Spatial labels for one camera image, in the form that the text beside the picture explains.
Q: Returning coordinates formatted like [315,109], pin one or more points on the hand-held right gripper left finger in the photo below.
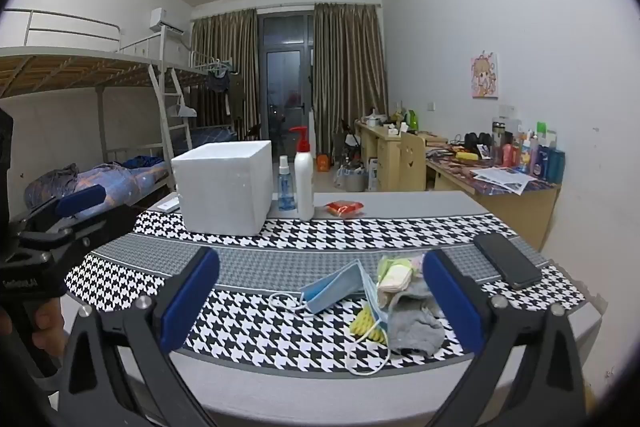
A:
[192,297]

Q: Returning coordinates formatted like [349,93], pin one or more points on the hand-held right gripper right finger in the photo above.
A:
[452,302]

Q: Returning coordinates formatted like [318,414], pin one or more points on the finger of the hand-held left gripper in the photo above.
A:
[100,227]
[80,202]

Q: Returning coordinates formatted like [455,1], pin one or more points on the grey cloth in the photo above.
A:
[415,327]

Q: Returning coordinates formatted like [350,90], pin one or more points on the green tissue packet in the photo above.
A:
[392,274]

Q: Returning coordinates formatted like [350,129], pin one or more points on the yellow foam fruit net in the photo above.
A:
[365,319]

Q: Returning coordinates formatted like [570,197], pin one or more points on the white foam box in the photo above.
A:
[220,192]

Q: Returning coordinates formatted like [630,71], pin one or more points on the blue face mask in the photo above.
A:
[332,289]

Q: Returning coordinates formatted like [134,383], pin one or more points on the person's left hand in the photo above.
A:
[50,329]

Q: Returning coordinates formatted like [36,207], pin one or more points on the blue patterned quilt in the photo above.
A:
[100,179]

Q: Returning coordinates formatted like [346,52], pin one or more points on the black smartphone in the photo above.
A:
[507,259]

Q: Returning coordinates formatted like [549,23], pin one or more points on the wooden desk with patterned cover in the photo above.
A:
[520,217]

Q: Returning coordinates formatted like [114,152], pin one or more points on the printed paper sheets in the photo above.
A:
[505,179]

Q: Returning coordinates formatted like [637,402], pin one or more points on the houndstooth table cloth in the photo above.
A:
[310,232]

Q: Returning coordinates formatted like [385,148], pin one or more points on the white metal bunk bed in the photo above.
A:
[75,67]

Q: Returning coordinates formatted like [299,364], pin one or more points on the blue spray bottle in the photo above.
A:
[286,194]

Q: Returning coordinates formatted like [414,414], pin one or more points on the orange snack packet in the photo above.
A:
[344,208]

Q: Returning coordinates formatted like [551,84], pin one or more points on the wooden chair with smiley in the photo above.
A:
[412,162]

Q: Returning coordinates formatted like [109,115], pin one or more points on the yellow packet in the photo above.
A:
[466,155]

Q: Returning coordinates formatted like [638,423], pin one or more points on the white pump bottle red top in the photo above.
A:
[303,187]

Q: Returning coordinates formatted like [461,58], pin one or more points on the grey bucket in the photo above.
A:
[351,179]

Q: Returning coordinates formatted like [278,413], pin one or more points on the plain wooden desk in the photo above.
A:
[382,157]

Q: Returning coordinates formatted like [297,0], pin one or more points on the black headphones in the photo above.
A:
[477,141]

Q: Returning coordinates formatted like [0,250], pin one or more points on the group of toiletry bottles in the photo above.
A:
[542,159]

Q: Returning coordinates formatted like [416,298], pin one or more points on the hanging dark clothes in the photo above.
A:
[222,89]

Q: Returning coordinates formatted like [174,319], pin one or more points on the green kettle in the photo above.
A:
[413,121]

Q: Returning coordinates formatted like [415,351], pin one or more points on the orange bag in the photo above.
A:
[323,163]

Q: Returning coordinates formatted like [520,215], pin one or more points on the brown curtain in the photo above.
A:
[222,72]
[350,72]

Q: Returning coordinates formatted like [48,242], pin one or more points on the black folding chair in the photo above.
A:
[350,137]

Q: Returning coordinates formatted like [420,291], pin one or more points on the white air conditioner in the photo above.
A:
[167,21]

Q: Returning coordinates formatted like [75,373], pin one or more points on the glass balcony door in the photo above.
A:
[285,67]

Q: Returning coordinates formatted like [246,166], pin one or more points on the white wall socket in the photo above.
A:
[507,111]

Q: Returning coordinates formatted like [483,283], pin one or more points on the pink cartoon wall poster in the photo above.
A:
[485,76]

